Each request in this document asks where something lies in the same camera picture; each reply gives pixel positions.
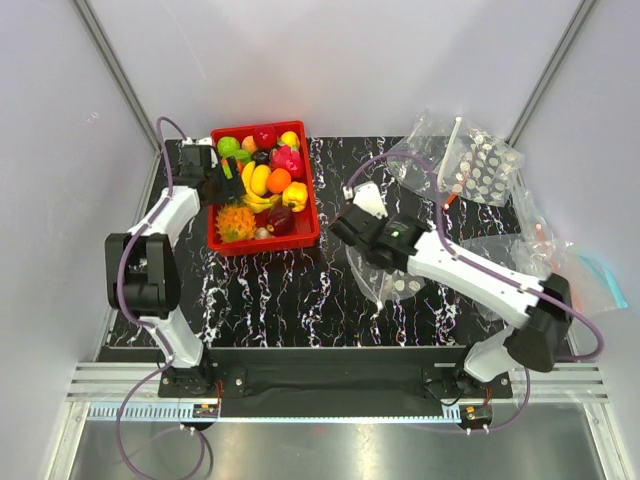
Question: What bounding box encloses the toy pineapple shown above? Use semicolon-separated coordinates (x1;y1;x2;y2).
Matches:
215;203;257;243

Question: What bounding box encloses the polka dot zip bag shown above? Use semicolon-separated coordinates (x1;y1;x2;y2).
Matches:
346;246;426;309

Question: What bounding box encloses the dark red toy apple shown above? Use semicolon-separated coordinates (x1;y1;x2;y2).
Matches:
265;206;295;236

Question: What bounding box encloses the yellow toy bell pepper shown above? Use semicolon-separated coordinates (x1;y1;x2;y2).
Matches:
281;182;309;213

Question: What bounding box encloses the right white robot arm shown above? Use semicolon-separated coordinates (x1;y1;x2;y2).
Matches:
330;204;572;397

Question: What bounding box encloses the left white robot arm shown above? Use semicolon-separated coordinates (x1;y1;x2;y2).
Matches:
105;139;246;396

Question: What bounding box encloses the clear zip bag pile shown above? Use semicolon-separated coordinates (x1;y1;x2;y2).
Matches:
386;109;453;201

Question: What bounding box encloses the blue zipper plastic bag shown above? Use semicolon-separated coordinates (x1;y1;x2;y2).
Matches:
460;190;628;318

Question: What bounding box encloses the green toy pepper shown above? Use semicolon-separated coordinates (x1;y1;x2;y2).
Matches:
216;136;241;158

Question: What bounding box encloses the yellow toy mango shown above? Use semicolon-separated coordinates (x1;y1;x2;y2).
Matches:
250;165;271;196

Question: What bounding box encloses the toy banana bunch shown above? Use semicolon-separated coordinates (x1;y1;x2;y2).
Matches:
241;161;281;213

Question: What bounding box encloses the orange toy fruit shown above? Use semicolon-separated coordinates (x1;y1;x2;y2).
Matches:
265;168;292;194

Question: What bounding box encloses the red toy pomegranate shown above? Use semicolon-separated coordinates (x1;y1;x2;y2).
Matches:
253;125;279;150

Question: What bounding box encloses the pink toy dragon fruit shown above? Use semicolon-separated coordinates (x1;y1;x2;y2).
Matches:
270;145;305;180

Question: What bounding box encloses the yellow toy lemon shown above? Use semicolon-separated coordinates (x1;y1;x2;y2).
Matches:
279;130;300;150

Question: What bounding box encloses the red plastic tray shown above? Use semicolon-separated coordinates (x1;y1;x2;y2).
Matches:
208;120;320;256

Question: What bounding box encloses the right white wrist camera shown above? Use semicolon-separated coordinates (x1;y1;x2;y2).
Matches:
343;181;388;219

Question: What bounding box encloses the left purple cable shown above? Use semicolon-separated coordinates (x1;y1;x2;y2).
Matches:
113;116;216;476

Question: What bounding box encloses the purple cable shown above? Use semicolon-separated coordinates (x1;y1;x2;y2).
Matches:
344;151;603;361
113;116;216;476

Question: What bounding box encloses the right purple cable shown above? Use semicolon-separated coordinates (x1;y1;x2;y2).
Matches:
344;151;603;361

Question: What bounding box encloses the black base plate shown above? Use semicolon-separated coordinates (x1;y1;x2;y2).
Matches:
159;347;513;422

